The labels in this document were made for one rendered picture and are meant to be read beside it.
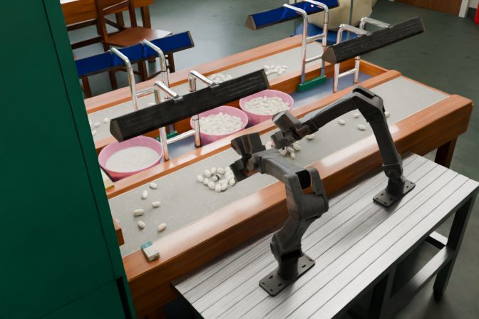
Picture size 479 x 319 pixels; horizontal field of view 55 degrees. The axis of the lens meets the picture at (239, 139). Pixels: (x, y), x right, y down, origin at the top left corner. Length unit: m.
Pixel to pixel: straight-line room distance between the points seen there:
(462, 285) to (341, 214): 0.98
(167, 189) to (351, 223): 0.70
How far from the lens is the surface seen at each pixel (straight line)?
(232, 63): 2.71
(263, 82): 1.75
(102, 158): 1.99
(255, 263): 1.57
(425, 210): 1.86
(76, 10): 4.30
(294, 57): 2.84
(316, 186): 1.21
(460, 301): 2.51
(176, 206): 1.69
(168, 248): 1.51
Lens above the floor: 1.83
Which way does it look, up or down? 33 degrees down
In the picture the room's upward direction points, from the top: 2 degrees counter-clockwise
